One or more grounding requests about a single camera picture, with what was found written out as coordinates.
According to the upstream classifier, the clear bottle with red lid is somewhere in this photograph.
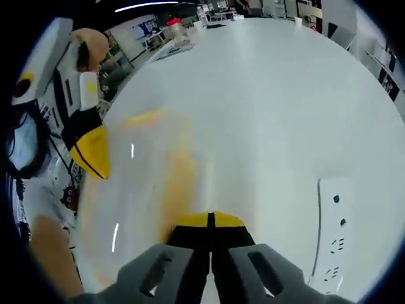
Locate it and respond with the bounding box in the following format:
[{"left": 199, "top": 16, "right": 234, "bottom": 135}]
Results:
[{"left": 167, "top": 18, "right": 190, "bottom": 46}]

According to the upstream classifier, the person's left hand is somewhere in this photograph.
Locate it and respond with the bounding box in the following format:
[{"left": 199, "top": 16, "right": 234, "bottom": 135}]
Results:
[{"left": 70, "top": 28, "right": 110, "bottom": 72}]

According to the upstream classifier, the blue booklet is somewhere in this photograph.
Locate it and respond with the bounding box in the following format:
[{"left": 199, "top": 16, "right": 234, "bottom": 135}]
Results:
[{"left": 159, "top": 42, "right": 196, "bottom": 60}]

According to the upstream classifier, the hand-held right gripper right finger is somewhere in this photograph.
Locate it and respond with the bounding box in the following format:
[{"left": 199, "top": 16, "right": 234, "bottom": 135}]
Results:
[{"left": 211, "top": 211, "right": 306, "bottom": 304}]

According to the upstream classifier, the white power strip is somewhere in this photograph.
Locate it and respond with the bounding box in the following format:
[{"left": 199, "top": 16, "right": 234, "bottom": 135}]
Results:
[{"left": 311, "top": 177, "right": 356, "bottom": 294}]

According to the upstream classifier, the white chest device with cable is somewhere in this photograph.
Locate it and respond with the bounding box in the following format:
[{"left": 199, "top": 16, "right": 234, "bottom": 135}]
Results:
[{"left": 8, "top": 104, "right": 53, "bottom": 178}]

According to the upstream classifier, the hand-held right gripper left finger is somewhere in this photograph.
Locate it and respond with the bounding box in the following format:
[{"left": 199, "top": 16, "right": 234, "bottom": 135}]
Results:
[{"left": 118, "top": 212, "right": 211, "bottom": 304}]

